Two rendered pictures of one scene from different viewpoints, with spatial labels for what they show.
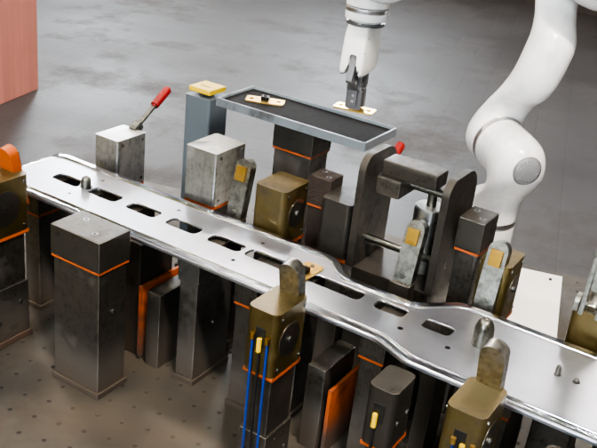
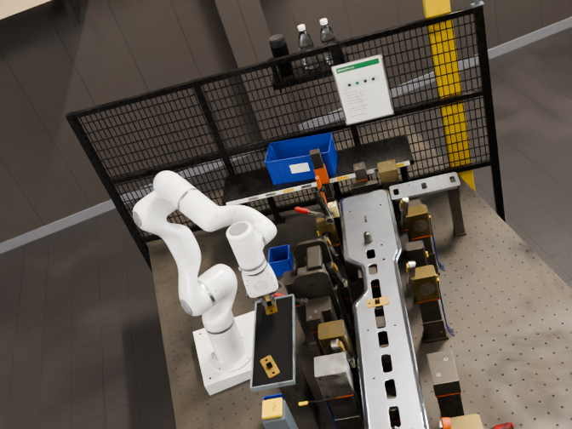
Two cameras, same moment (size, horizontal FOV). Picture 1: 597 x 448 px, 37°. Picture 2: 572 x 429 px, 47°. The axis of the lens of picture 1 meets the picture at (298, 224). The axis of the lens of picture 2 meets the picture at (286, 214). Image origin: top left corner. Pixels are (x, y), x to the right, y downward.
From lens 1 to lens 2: 2.75 m
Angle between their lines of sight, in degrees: 89
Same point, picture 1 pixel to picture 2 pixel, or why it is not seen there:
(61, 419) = (488, 409)
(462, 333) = (367, 247)
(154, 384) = (430, 405)
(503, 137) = (220, 276)
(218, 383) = not seen: hidden behind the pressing
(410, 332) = (383, 255)
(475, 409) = (422, 208)
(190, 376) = not seen: hidden behind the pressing
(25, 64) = not seen: outside the picture
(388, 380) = (416, 245)
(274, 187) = (340, 326)
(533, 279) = (205, 339)
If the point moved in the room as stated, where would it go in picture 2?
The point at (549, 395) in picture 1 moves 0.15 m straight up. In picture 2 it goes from (380, 216) to (373, 188)
